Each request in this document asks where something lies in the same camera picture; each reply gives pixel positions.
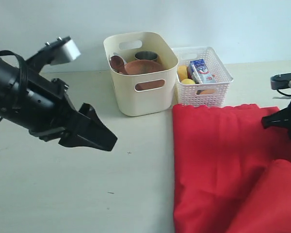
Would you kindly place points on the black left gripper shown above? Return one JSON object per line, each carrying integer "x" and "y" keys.
{"x": 52, "y": 115}

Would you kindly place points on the brown wooden spoon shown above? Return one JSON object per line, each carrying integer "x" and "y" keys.
{"x": 117, "y": 64}

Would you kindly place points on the brown wooden plate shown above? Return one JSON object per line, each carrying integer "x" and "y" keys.
{"x": 138, "y": 67}

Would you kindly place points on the red scalloped cloth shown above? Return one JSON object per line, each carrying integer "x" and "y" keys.
{"x": 231, "y": 174}

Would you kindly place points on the stainless steel cup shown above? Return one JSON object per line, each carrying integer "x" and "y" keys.
{"x": 146, "y": 55}

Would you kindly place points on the blue white milk carton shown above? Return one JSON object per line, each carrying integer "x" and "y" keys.
{"x": 200, "y": 73}

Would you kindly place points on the yellow lemon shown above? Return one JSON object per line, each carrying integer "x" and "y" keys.
{"x": 188, "y": 81}

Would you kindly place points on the yellow cheese wedge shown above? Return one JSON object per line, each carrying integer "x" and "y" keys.
{"x": 182, "y": 72}

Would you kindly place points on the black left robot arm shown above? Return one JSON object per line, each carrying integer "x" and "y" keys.
{"x": 14, "y": 74}

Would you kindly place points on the cream plastic bin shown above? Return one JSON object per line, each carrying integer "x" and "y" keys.
{"x": 142, "y": 94}

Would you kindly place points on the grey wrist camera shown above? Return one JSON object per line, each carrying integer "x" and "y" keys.
{"x": 280, "y": 81}

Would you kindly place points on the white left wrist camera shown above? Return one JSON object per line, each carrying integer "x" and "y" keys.
{"x": 62, "y": 51}

